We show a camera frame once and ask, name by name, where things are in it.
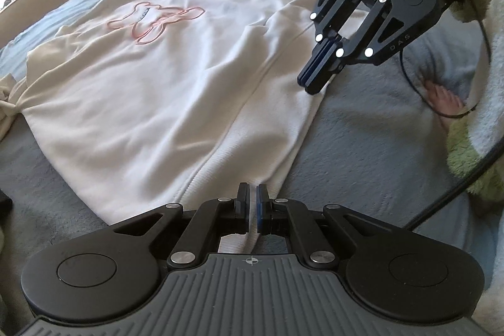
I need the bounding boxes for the grey bed blanket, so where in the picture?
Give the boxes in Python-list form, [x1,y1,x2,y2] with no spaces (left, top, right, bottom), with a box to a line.
[1,0,501,335]

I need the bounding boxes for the white green fleece robe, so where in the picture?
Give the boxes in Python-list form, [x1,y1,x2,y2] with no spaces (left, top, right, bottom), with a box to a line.
[448,0,503,335]

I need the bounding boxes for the person bare foot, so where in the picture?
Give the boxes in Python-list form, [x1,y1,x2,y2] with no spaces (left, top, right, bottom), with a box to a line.
[425,81,466,116]

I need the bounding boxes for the black folded garment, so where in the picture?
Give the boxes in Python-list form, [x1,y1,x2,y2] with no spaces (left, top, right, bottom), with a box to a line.
[0,191,13,219]

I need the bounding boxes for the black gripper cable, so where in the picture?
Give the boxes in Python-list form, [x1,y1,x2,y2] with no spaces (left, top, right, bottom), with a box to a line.
[399,0,504,232]

